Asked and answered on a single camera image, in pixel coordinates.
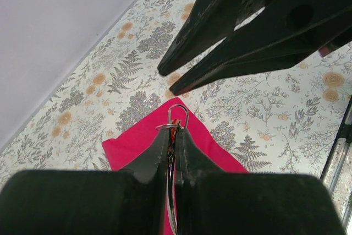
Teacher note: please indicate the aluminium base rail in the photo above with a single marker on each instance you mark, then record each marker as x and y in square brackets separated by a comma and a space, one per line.
[336, 175]

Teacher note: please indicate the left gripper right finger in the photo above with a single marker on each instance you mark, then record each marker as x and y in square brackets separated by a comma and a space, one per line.
[210, 200]

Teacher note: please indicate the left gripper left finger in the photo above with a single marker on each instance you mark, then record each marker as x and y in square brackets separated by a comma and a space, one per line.
[128, 201]

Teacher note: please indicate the pink folded cloth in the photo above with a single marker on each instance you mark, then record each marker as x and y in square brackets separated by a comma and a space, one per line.
[136, 139]

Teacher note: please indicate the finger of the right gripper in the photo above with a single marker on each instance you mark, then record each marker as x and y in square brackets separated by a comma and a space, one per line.
[209, 22]
[276, 37]

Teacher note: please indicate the large keyring with keys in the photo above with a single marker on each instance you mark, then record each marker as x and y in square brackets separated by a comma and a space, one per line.
[173, 126]

